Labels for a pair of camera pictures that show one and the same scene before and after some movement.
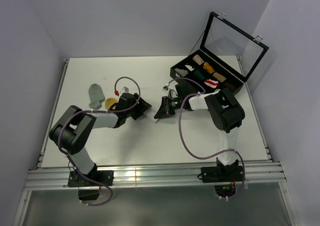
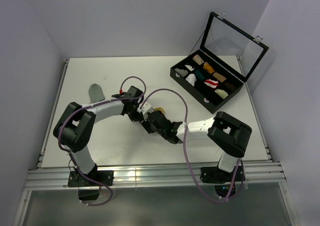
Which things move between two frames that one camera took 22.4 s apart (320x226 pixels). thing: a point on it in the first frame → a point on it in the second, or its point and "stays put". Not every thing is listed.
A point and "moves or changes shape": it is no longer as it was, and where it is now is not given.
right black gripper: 165,109 → 145,124
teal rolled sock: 197,72 stays put
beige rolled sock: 197,58 stays put
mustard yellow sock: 109,101 moves or changes shape
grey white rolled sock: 182,72 stays put
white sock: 150,114 moves or changes shape
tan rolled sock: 219,77 stays put
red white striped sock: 211,83 stays put
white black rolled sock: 189,67 stays put
